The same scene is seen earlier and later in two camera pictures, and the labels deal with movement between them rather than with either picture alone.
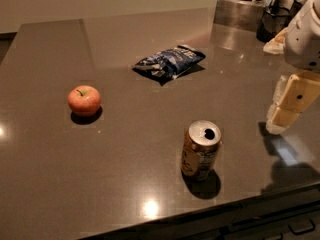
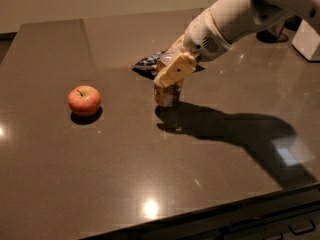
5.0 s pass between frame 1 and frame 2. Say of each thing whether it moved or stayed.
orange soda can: moved
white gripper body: moved
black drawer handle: stayed
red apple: stayed
